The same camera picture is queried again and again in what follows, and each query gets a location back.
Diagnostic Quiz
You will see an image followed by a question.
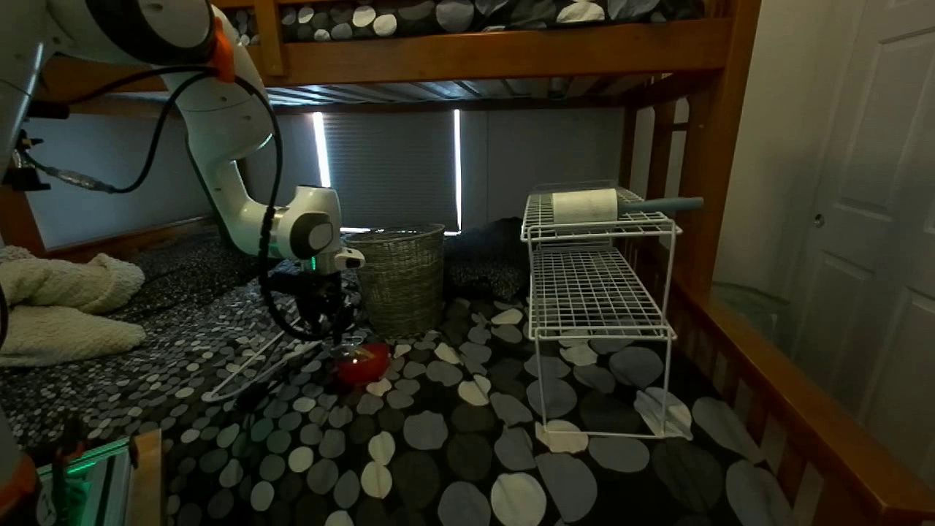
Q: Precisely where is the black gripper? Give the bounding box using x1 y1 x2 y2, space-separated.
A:
282 265 370 364

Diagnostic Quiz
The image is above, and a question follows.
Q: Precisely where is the red spice bottle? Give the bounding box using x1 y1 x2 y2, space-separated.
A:
332 338 396 393

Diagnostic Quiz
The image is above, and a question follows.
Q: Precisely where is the grey woven basket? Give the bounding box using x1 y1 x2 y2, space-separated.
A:
349 225 451 340

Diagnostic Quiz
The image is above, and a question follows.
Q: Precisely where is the pebble pattern duvet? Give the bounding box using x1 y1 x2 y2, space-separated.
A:
156 289 799 526

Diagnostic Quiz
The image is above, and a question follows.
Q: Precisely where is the dark pillow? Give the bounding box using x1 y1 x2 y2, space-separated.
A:
446 213 535 304

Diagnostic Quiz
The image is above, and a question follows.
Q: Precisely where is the grey window blind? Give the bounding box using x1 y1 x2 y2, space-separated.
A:
28 111 320 251
326 107 459 234
462 102 628 237

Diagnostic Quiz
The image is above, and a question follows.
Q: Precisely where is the dark speckled blanket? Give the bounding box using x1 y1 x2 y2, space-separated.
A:
0 216 326 460

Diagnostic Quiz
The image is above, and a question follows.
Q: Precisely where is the beige folded towel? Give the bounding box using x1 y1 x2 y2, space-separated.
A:
0 243 149 314
0 301 149 371

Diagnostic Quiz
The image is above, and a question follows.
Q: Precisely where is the green lit box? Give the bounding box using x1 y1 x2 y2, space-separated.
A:
35 435 139 526

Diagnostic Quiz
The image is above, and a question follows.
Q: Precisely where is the pebble pattern bunk mattress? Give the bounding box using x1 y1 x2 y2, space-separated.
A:
275 0 711 41

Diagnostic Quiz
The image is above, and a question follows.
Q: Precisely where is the orange object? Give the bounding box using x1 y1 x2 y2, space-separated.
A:
0 446 42 520

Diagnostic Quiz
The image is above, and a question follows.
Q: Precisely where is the white panelled door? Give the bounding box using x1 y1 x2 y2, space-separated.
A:
787 0 935 490

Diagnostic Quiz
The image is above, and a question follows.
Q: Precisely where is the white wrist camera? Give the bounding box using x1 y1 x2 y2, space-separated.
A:
334 243 370 276

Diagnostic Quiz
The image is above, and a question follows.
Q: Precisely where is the thin white flat frame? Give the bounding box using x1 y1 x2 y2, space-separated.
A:
200 330 326 403

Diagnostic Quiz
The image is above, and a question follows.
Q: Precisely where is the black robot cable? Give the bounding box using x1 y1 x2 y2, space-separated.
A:
28 61 340 343

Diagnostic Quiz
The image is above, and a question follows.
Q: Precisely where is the white wire shelf rack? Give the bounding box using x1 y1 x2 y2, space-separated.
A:
519 187 697 444

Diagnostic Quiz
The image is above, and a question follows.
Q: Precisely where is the lint roller with blue handle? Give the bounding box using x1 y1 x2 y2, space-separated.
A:
538 183 707 227

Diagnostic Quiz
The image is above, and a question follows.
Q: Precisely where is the wooden bunk bed frame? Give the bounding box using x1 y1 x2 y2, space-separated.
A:
0 0 935 526

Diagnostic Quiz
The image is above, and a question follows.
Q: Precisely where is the black clamp bracket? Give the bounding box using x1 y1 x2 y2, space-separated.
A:
0 96 73 196

